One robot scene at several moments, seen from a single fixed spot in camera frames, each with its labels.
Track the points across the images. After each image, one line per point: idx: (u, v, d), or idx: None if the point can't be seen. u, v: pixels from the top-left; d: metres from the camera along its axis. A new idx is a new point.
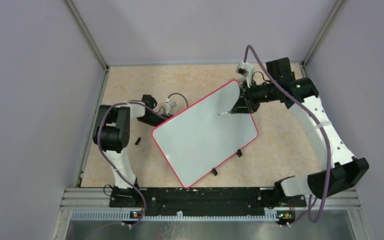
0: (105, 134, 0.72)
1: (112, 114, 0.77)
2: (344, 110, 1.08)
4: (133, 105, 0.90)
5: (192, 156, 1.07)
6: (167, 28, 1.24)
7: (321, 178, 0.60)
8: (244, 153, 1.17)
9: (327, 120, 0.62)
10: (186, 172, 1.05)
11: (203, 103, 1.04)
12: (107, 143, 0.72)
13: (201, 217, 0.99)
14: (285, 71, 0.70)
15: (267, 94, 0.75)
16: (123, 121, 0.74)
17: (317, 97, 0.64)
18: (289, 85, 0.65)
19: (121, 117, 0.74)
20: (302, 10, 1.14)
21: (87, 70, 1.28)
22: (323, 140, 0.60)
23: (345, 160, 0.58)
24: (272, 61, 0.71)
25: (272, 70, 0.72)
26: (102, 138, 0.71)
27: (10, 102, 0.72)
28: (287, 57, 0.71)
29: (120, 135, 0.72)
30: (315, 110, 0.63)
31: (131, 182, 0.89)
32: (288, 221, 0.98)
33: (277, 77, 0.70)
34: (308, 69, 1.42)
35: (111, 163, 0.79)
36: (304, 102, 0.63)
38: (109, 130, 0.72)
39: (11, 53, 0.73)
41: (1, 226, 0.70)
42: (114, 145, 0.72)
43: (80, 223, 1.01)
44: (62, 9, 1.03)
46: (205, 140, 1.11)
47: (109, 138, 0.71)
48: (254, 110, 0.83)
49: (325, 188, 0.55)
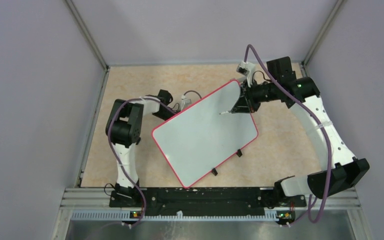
0: (117, 128, 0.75)
1: (126, 108, 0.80)
2: (344, 110, 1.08)
4: (147, 101, 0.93)
5: (192, 156, 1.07)
6: (167, 28, 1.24)
7: (321, 178, 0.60)
8: (244, 153, 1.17)
9: (328, 121, 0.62)
10: (186, 172, 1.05)
11: (203, 103, 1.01)
12: (118, 137, 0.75)
13: (201, 217, 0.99)
14: (285, 70, 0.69)
15: (267, 93, 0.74)
16: (135, 117, 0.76)
17: (318, 97, 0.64)
18: (290, 85, 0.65)
19: (134, 113, 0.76)
20: (302, 10, 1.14)
21: (87, 70, 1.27)
22: (323, 140, 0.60)
23: (345, 161, 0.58)
24: (273, 61, 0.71)
25: (273, 70, 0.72)
26: (114, 131, 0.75)
27: (10, 102, 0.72)
28: (288, 57, 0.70)
29: (131, 131, 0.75)
30: (316, 110, 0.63)
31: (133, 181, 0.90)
32: (288, 221, 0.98)
33: (278, 76, 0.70)
34: (308, 69, 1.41)
35: (117, 157, 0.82)
36: (305, 102, 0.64)
38: (122, 125, 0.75)
39: (11, 52, 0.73)
41: (1, 226, 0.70)
42: (125, 140, 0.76)
43: (80, 223, 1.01)
44: (62, 9, 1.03)
46: (205, 140, 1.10)
47: (120, 133, 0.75)
48: (254, 109, 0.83)
49: (326, 187, 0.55)
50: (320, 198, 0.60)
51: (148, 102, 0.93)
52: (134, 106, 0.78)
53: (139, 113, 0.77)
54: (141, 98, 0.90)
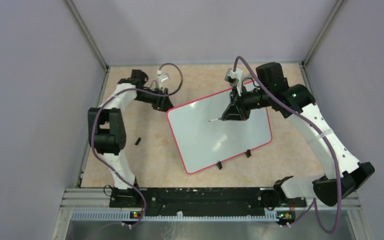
0: (100, 138, 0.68)
1: (104, 116, 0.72)
2: (344, 110, 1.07)
4: (120, 96, 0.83)
5: (201, 146, 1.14)
6: (168, 28, 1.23)
7: (327, 186, 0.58)
8: (254, 153, 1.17)
9: (329, 129, 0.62)
10: (193, 160, 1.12)
11: (200, 104, 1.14)
12: (104, 146, 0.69)
13: (201, 217, 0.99)
14: (278, 78, 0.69)
15: (259, 100, 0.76)
16: (116, 125, 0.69)
17: (314, 105, 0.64)
18: (284, 95, 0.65)
19: (113, 120, 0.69)
20: (302, 10, 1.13)
21: (87, 70, 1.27)
22: (327, 149, 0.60)
23: (351, 168, 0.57)
24: (265, 68, 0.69)
25: (264, 78, 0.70)
26: (97, 142, 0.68)
27: (10, 102, 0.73)
28: (279, 64, 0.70)
29: (117, 138, 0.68)
30: (315, 118, 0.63)
31: (130, 181, 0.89)
32: (288, 221, 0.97)
33: (270, 85, 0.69)
34: (308, 69, 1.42)
35: (109, 166, 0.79)
36: (303, 112, 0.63)
38: (104, 135, 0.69)
39: (9, 52, 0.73)
41: (1, 226, 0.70)
42: (112, 148, 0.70)
43: (80, 223, 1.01)
44: (62, 8, 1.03)
46: (214, 133, 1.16)
47: (106, 142, 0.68)
48: (246, 116, 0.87)
49: (338, 196, 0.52)
50: (330, 205, 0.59)
51: (122, 97, 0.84)
52: (110, 113, 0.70)
53: (119, 118, 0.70)
54: (115, 96, 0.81)
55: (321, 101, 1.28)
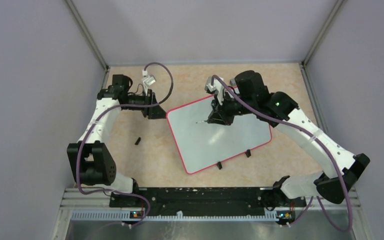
0: (87, 176, 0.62)
1: (86, 150, 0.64)
2: (344, 110, 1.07)
4: (102, 119, 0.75)
5: (199, 146, 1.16)
6: (167, 28, 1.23)
7: (331, 185, 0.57)
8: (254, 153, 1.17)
9: (317, 129, 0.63)
10: (193, 160, 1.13)
11: (184, 111, 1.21)
12: (92, 182, 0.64)
13: (201, 216, 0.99)
14: (259, 88, 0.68)
15: (240, 108, 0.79)
16: (102, 161, 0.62)
17: (298, 109, 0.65)
18: (268, 105, 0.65)
19: (98, 157, 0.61)
20: (302, 10, 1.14)
21: (86, 70, 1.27)
22: (321, 150, 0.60)
23: (349, 163, 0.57)
24: (246, 80, 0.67)
25: (246, 89, 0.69)
26: (83, 178, 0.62)
27: (9, 101, 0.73)
28: (258, 73, 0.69)
29: (105, 173, 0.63)
30: (303, 122, 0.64)
31: (127, 190, 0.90)
32: (288, 221, 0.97)
33: (252, 95, 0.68)
34: (308, 69, 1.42)
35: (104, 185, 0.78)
36: (290, 118, 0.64)
38: (90, 172, 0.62)
39: (9, 51, 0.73)
41: (0, 226, 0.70)
42: (101, 182, 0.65)
43: (80, 223, 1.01)
44: (61, 8, 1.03)
46: (209, 134, 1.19)
47: (94, 178, 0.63)
48: (229, 121, 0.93)
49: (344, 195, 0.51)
50: (337, 203, 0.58)
51: (104, 120, 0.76)
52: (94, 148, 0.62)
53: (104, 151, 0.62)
54: (95, 122, 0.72)
55: (321, 100, 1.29)
